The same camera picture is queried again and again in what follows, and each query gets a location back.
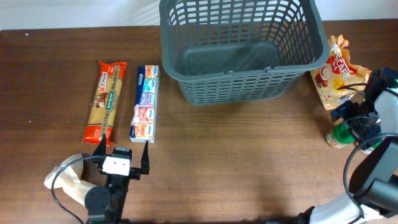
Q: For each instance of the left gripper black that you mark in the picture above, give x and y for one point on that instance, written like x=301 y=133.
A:
x=135 y=173

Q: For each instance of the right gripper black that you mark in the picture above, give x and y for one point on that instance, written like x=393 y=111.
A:
x=344 y=110

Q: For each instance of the green bottle with label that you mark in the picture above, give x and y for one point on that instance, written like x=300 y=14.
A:
x=339 y=136

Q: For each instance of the orange coffee sachet bag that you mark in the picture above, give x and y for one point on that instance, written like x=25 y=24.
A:
x=336 y=73

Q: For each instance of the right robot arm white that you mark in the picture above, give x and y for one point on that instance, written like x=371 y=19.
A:
x=369 y=178

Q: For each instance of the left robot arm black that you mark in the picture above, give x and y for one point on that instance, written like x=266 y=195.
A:
x=105 y=204

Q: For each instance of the orange spaghetti pack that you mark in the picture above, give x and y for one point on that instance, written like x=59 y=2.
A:
x=105 y=102

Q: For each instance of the tissue multipack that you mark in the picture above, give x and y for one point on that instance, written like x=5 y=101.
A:
x=145 y=107

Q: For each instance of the grey plastic basket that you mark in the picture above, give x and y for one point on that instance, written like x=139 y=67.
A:
x=226 y=51

